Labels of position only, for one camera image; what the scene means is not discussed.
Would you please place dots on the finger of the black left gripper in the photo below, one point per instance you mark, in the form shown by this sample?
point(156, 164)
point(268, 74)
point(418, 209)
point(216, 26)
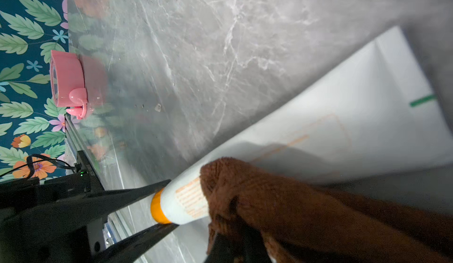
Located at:
point(131, 248)
point(88, 206)

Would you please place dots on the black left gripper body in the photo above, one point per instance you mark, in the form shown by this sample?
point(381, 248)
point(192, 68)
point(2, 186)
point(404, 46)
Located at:
point(79, 246)

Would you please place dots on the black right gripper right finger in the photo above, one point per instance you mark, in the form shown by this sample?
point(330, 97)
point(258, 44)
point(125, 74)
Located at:
point(254, 248)

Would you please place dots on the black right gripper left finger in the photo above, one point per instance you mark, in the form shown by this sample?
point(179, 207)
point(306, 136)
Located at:
point(223, 250)

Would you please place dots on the brown cloth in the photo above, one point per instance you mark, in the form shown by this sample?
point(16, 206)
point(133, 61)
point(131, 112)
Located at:
point(301, 223)

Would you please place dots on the white tube orange cap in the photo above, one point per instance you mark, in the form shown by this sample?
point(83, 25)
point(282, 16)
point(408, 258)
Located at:
point(373, 114)

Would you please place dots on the pink round object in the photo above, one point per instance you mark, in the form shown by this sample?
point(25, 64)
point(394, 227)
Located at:
point(78, 83)

